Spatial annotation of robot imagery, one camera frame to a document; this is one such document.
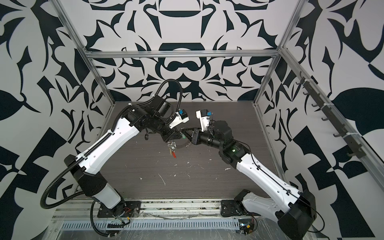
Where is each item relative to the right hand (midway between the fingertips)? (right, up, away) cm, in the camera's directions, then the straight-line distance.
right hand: (183, 131), depth 65 cm
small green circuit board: (+29, -45, +6) cm, 54 cm away
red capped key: (-5, -13, +11) cm, 17 cm away
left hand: (-2, -1, +4) cm, 5 cm away
